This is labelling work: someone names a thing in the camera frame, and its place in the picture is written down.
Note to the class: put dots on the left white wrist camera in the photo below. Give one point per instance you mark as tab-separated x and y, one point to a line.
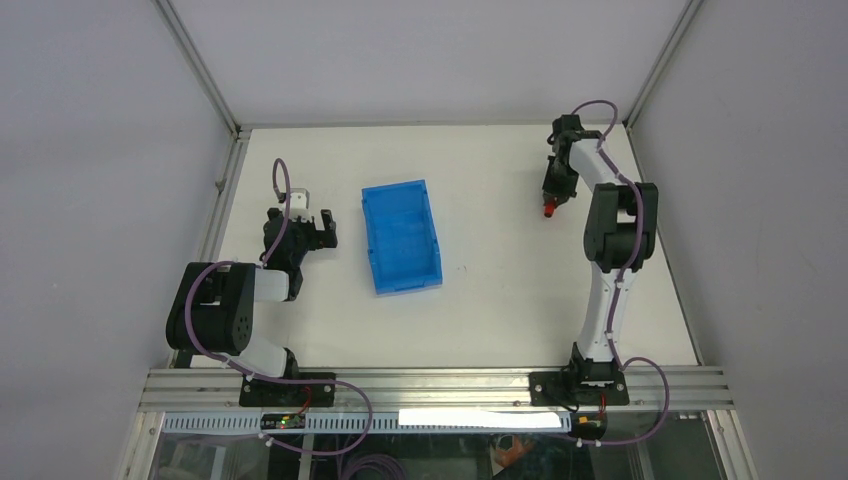
297	202

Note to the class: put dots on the left aluminium frame post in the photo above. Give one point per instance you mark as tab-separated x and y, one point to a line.
185	44

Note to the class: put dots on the blue plastic bin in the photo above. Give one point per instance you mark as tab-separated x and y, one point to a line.
402	245

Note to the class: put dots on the aluminium frame post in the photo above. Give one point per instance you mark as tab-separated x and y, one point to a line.
668	50
185	44

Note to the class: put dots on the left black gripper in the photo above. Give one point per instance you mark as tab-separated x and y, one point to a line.
319	238

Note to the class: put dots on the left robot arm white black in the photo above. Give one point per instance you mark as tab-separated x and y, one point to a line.
212	313

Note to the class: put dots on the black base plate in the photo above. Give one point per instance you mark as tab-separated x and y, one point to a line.
319	391
562	388

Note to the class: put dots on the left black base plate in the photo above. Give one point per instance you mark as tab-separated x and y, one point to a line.
319	391

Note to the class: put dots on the aluminium front rail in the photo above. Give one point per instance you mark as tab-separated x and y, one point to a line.
681	389

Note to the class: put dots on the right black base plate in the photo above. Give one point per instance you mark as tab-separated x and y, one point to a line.
562	388

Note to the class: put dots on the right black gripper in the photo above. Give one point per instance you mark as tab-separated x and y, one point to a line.
561	193

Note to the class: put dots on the white slotted cable duct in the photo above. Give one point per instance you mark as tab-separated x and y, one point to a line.
404	421

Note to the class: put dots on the orange object below table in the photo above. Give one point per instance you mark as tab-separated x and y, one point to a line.
509	448

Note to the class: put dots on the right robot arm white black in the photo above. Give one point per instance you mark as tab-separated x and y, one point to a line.
619	237

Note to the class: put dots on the right aluminium frame post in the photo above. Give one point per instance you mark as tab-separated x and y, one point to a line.
668	50

